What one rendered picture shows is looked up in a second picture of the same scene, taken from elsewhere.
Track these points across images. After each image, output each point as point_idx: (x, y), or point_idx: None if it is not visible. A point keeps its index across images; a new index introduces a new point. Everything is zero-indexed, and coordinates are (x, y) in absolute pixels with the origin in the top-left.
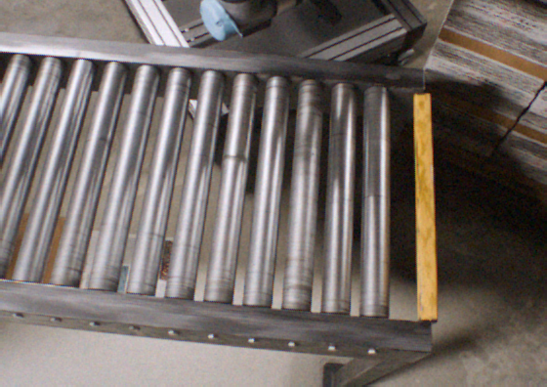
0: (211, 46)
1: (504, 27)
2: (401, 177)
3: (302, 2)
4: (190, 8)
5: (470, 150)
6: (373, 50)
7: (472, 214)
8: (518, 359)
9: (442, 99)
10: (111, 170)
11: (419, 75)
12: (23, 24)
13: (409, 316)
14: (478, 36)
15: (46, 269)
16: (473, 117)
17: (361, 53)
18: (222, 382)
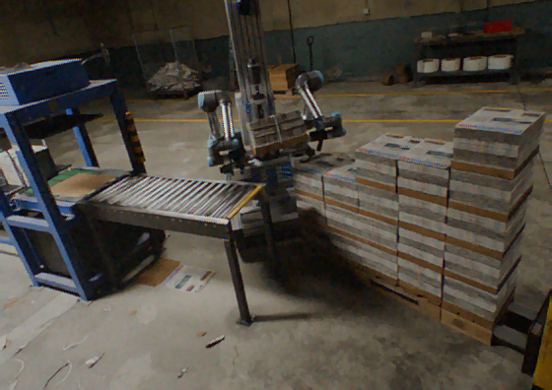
0: (247, 214)
1: (306, 183)
2: (305, 264)
3: (284, 205)
4: (246, 205)
5: (323, 246)
6: None
7: (328, 278)
8: (323, 326)
9: (306, 220)
10: (202, 251)
11: (264, 184)
12: None
13: (284, 304)
14: (303, 189)
15: (166, 273)
16: (316, 227)
17: (297, 218)
18: (203, 311)
